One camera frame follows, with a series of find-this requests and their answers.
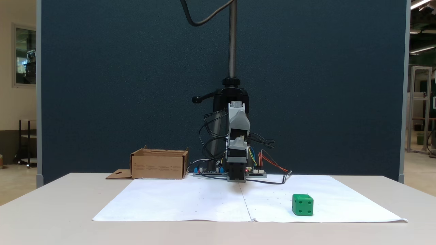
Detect blue power converter board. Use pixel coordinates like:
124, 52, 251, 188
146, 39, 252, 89
193, 166, 228, 177

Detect white paper sheet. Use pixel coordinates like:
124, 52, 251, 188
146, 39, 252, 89
240, 175, 408, 223
92, 179, 252, 222

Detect black metal cart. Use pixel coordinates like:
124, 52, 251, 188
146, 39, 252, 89
14, 119, 37, 169

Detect green dice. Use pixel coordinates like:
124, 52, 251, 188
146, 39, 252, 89
292, 194, 314, 216

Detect dark blue partition panel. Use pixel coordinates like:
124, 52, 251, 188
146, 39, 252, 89
37, 0, 411, 186

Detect brown cardboard box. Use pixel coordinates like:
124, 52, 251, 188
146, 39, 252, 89
106, 146, 189, 180

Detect motor controller circuit board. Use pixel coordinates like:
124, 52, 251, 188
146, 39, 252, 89
245, 167, 267, 179

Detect red jumper wires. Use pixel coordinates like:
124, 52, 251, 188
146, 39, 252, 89
258, 149, 290, 172

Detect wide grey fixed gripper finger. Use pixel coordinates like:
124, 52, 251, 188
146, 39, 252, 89
232, 135, 248, 151

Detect black power cable red plug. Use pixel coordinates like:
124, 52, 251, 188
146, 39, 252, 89
245, 170, 293, 185

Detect thin black servo cable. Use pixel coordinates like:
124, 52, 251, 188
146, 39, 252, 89
249, 133, 276, 149
204, 110, 229, 143
199, 134, 228, 170

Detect black camera tripod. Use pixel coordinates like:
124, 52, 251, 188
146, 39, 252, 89
191, 0, 251, 170

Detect thick black camera cable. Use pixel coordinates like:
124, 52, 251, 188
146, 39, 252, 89
180, 0, 235, 27

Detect framed wall window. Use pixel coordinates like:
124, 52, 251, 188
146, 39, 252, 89
12, 23, 37, 88

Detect aluminium frame stand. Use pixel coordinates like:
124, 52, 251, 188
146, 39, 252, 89
407, 66, 433, 153

